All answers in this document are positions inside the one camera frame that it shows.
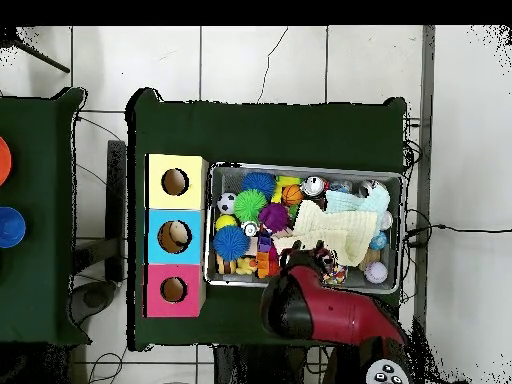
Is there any wooden box with three holes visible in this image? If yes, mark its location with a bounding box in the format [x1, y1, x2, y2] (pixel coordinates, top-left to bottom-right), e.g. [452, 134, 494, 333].
[142, 153, 209, 319]

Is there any black upright panel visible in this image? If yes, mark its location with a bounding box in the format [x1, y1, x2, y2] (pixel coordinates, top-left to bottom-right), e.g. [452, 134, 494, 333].
[105, 139, 128, 283]

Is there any purple spiky toy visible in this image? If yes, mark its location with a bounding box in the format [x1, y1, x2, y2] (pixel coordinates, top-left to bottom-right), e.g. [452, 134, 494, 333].
[258, 202, 291, 234]

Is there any mint knitted cloth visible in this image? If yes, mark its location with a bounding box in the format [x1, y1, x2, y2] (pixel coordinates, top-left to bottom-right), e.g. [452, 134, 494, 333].
[324, 184, 392, 237]

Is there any crushed red silver can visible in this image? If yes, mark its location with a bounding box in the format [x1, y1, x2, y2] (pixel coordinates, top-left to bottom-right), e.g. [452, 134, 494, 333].
[300, 175, 330, 199]

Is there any orange bowl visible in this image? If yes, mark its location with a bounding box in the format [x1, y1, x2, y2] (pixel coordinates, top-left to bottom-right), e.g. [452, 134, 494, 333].
[0, 135, 13, 188]

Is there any dark green side tablecloth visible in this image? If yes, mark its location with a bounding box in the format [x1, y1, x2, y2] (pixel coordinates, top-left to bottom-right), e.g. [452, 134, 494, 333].
[0, 86, 92, 347]

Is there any black tripod leg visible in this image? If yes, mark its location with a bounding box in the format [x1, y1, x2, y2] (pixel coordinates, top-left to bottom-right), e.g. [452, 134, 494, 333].
[11, 37, 71, 74]

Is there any wire mesh bin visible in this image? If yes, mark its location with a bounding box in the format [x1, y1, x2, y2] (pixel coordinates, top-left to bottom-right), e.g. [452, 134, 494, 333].
[203, 161, 405, 296]

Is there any small blue koosh ball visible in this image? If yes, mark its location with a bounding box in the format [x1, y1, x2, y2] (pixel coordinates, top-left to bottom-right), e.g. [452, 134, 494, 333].
[241, 171, 277, 201]

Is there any large blue koosh ball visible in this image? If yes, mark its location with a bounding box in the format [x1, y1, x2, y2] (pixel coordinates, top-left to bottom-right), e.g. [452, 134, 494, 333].
[212, 225, 251, 262]

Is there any black power cable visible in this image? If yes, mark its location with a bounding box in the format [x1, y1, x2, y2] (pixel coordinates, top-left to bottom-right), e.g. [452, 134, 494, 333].
[403, 223, 512, 246]

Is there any green koosh ball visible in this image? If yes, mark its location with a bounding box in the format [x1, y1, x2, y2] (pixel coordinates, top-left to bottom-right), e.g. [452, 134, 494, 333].
[233, 188, 268, 224]

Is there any black and white soccer ball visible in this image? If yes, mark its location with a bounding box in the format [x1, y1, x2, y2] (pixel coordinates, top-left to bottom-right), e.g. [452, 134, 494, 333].
[216, 192, 238, 215]

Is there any cream knitted cloth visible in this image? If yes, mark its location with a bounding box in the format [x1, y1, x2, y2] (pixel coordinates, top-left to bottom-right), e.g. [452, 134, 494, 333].
[272, 198, 379, 268]

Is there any white baseball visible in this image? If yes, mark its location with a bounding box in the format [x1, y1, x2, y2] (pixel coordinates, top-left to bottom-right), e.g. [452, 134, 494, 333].
[363, 261, 390, 285]

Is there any orange basketball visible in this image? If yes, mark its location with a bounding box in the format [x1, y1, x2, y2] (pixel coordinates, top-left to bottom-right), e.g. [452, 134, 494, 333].
[281, 184, 305, 208]

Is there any blue bowl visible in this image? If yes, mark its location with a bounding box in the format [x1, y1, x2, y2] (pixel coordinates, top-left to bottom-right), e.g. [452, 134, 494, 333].
[0, 206, 27, 249]

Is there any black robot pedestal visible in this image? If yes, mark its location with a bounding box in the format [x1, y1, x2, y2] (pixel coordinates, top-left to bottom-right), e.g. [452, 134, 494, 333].
[213, 344, 309, 384]

